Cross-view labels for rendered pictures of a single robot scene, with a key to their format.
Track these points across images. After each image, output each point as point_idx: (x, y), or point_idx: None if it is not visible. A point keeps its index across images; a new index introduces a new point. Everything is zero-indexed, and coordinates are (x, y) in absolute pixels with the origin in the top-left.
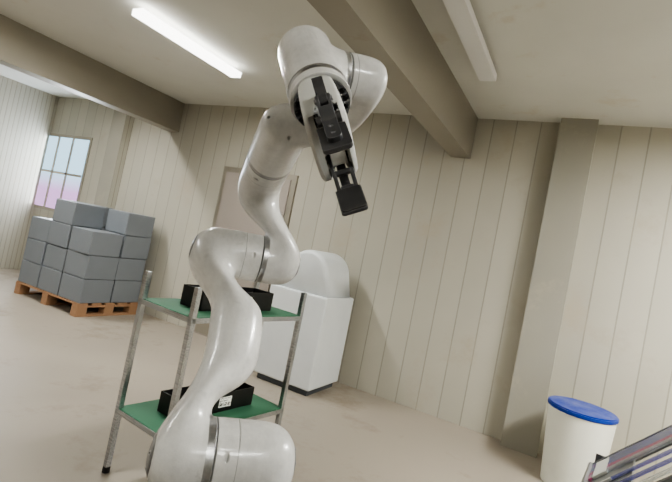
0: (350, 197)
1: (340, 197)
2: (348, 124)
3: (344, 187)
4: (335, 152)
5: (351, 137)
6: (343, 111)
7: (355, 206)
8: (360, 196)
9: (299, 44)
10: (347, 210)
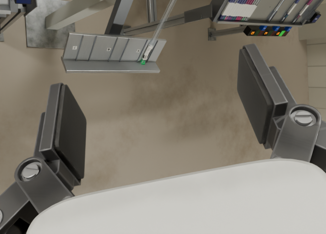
0: (75, 132)
1: (83, 153)
2: (244, 182)
3: (70, 178)
4: (238, 75)
5: (189, 181)
6: (305, 163)
7: (75, 103)
8: (66, 112)
9: None
10: (82, 112)
